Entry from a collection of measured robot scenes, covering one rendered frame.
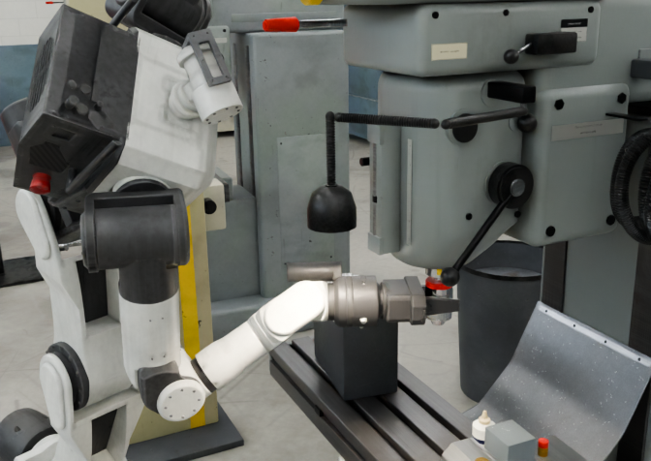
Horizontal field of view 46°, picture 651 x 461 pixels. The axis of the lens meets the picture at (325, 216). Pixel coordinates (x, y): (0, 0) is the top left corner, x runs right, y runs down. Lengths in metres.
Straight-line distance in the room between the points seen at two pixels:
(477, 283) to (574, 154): 2.01
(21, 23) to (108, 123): 8.91
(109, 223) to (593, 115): 0.76
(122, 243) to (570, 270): 0.92
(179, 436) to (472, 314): 1.31
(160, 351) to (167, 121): 0.36
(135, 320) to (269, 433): 2.14
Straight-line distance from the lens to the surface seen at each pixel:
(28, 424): 2.05
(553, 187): 1.27
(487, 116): 1.07
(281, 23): 1.21
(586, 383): 1.60
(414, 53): 1.09
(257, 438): 3.27
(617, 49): 1.33
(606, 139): 1.33
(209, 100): 1.15
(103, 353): 1.61
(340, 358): 1.59
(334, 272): 1.32
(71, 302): 1.55
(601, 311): 1.60
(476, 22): 1.13
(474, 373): 3.46
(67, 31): 1.23
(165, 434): 3.29
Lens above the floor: 1.75
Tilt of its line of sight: 16 degrees down
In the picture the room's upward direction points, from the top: 1 degrees counter-clockwise
